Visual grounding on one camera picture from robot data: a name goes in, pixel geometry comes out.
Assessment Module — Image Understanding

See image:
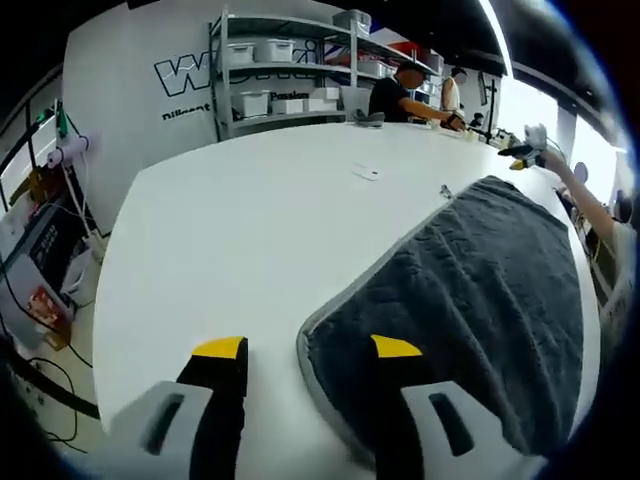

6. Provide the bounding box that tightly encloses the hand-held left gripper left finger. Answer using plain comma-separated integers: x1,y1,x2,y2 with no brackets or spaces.
107,335,250,480

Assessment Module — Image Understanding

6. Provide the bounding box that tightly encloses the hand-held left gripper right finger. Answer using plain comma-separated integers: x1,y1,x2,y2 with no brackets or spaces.
369,333,549,480

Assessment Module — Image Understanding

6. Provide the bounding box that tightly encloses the grey towel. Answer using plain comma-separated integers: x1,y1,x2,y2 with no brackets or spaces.
295,174,586,466

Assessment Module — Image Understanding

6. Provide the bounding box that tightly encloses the black stand pole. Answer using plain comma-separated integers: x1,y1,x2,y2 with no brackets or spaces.
477,69,501,146

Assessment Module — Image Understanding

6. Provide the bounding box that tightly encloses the red printed packet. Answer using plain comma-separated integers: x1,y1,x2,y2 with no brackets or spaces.
27,287,69,334

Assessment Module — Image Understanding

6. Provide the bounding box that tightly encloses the white table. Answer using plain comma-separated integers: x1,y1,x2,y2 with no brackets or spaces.
92,122,601,480

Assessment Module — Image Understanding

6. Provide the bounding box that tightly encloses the grey metal shelf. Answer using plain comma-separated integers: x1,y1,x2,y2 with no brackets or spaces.
207,7,446,144

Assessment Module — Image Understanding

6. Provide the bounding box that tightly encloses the white lidded storage bin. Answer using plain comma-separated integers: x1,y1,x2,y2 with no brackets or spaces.
224,42,256,64
254,39,294,64
232,90,271,119

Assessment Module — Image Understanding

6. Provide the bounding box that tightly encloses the purple roll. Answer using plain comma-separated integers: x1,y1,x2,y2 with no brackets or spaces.
47,132,94,166

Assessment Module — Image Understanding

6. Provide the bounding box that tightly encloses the green hanging object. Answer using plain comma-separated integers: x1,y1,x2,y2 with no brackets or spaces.
54,99,71,136

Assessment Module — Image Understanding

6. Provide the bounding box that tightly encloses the black floor cable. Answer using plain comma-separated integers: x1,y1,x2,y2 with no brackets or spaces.
0,344,101,444

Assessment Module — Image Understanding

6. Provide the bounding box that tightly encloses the red blue wall banner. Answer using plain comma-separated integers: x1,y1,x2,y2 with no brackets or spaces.
319,29,416,66

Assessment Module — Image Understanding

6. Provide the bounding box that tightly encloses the white cable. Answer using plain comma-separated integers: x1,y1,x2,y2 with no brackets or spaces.
64,149,109,261

